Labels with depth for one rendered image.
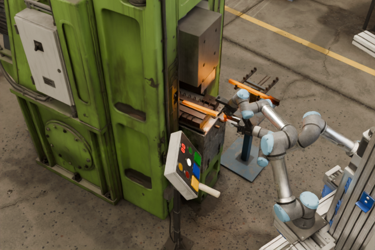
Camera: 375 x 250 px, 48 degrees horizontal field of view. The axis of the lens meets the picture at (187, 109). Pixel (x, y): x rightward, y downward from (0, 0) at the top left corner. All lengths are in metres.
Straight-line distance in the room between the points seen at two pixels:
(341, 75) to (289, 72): 0.62
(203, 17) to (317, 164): 2.13
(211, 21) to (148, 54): 0.47
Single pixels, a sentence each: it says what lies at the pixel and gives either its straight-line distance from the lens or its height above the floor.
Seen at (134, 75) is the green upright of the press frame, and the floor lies 1.47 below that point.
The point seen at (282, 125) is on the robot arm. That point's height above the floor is 1.31.
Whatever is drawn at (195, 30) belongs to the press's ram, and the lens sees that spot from 2.60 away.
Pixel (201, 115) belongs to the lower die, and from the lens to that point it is 3.14.
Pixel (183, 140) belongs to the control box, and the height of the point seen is 1.17.
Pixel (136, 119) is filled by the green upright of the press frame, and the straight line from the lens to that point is 2.94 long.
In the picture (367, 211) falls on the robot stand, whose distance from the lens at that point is 2.62.
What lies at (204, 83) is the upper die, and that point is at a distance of 2.88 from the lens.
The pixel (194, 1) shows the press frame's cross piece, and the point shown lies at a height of 1.86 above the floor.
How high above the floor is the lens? 3.19
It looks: 44 degrees down
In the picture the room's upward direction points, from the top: 1 degrees clockwise
